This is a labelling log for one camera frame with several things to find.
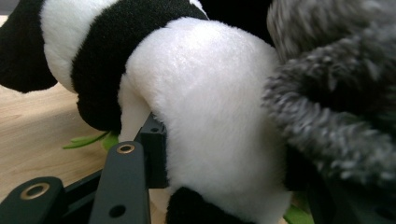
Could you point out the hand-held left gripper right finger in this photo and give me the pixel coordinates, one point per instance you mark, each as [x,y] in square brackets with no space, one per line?
[348,208]

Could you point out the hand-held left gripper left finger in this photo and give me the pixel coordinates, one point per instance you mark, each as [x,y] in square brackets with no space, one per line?
[124,186]

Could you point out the grey fuzzy cloth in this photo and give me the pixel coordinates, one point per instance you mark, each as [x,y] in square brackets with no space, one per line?
[336,93]

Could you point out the black and white panda plush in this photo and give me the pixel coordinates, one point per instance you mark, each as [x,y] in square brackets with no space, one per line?
[211,102]

